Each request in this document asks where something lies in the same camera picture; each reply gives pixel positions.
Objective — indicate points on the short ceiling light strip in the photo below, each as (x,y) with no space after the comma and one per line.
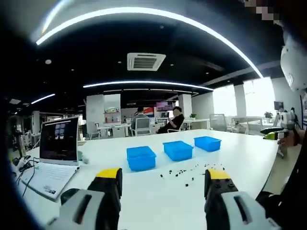
(43,98)

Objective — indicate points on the white office chair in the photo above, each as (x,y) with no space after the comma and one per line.
(172,130)
(141,125)

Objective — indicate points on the black computer mouse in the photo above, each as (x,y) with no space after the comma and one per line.
(68,195)

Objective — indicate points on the white office desk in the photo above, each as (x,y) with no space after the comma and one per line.
(201,122)

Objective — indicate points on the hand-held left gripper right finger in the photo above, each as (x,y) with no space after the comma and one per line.
(216,191)

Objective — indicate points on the ceiling air conditioner vent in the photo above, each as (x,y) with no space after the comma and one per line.
(146,61)

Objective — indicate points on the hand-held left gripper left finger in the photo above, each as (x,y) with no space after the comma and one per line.
(108,191)

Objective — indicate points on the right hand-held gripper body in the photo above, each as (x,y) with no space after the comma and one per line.
(288,118)

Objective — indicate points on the long ceiling light strip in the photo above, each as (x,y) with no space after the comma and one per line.
(134,10)

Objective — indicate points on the colourful display shelf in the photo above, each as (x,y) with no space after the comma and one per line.
(111,117)

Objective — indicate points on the grey mesh office chair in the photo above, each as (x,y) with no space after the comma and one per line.
(217,122)

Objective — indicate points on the person's right hand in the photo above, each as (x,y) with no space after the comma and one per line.
(287,141)

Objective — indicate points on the white laptop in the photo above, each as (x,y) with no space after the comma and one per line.
(58,141)

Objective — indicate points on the scatter of small resistors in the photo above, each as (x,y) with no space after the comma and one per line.
(186,185)

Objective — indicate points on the dark desktop monitor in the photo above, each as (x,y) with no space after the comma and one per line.
(279,105)

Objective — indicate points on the pink wall screen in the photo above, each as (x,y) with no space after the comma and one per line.
(164,105)

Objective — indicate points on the white worn device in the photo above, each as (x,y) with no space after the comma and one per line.
(292,60)

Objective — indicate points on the round ceiling smoke detector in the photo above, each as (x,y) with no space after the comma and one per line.
(48,61)

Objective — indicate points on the potted plant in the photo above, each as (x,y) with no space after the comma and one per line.
(193,116)
(268,115)

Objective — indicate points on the blue plastic bin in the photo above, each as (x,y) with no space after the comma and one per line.
(141,158)
(207,143)
(177,151)

